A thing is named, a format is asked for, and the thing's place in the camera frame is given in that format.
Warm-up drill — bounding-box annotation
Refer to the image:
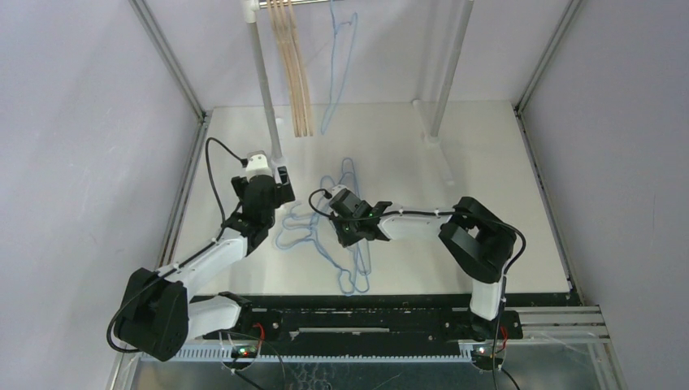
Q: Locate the beige plastic hanger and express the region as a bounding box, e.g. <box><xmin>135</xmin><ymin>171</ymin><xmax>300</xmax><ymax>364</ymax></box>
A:
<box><xmin>287</xmin><ymin>1</ymin><xmax>314</xmax><ymax>137</ymax></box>
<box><xmin>279</xmin><ymin>1</ymin><xmax>312</xmax><ymax>137</ymax></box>
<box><xmin>266</xmin><ymin>0</ymin><xmax>302</xmax><ymax>138</ymax></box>
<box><xmin>269</xmin><ymin>1</ymin><xmax>302</xmax><ymax>137</ymax></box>

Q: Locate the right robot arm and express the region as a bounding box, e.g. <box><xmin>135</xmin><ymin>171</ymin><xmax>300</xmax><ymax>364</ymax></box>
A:
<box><xmin>324</xmin><ymin>185</ymin><xmax>527</xmax><ymax>338</ymax></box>

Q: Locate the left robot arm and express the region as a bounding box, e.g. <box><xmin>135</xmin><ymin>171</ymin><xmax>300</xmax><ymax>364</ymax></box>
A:
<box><xmin>106</xmin><ymin>167</ymin><xmax>295</xmax><ymax>362</ymax></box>

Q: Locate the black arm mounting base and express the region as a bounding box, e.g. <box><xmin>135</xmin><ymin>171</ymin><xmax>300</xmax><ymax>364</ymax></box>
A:
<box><xmin>230</xmin><ymin>294</ymin><xmax>524</xmax><ymax>355</ymax></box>

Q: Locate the left electronics board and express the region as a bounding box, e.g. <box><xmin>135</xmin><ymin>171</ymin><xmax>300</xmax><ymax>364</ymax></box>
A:
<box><xmin>230</xmin><ymin>346</ymin><xmax>260</xmax><ymax>361</ymax></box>

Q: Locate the electronics board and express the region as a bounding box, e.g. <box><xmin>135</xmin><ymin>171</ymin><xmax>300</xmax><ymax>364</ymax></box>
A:
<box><xmin>470</xmin><ymin>350</ymin><xmax>504</xmax><ymax>371</ymax></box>
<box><xmin>230</xmin><ymin>346</ymin><xmax>260</xmax><ymax>361</ymax></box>

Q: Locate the metal clothes rack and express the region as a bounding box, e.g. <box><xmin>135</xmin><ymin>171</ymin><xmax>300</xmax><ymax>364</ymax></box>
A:
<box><xmin>241</xmin><ymin>1</ymin><xmax>475</xmax><ymax>186</ymax></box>

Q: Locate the right electronics board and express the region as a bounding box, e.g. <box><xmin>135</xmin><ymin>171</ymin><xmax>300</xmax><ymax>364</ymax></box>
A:
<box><xmin>470</xmin><ymin>350</ymin><xmax>504</xmax><ymax>371</ymax></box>

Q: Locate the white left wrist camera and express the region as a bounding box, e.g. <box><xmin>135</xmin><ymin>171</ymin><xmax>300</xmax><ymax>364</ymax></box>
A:
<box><xmin>242</xmin><ymin>150</ymin><xmax>274</xmax><ymax>180</ymax></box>

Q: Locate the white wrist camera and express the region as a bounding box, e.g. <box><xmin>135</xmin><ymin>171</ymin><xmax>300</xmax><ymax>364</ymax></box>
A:
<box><xmin>242</xmin><ymin>150</ymin><xmax>274</xmax><ymax>180</ymax></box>
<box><xmin>328</xmin><ymin>184</ymin><xmax>349</xmax><ymax>197</ymax></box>

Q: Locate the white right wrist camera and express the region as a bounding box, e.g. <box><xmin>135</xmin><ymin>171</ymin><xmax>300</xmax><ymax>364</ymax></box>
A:
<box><xmin>328</xmin><ymin>184</ymin><xmax>349</xmax><ymax>197</ymax></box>

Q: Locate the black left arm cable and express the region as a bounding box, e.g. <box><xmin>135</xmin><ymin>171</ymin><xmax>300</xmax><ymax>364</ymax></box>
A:
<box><xmin>106</xmin><ymin>136</ymin><xmax>249</xmax><ymax>354</ymax></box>

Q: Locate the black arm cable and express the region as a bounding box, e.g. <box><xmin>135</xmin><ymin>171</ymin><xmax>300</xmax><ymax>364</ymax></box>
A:
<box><xmin>308</xmin><ymin>188</ymin><xmax>527</xmax><ymax>390</ymax></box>
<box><xmin>106</xmin><ymin>136</ymin><xmax>249</xmax><ymax>354</ymax></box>

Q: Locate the white slotted cable duct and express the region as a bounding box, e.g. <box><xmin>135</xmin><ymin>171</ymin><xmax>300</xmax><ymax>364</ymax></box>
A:
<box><xmin>167</xmin><ymin>344</ymin><xmax>471</xmax><ymax>363</ymax></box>

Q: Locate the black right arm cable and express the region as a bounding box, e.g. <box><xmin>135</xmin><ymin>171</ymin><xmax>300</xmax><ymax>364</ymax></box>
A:
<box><xmin>308</xmin><ymin>188</ymin><xmax>527</xmax><ymax>390</ymax></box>

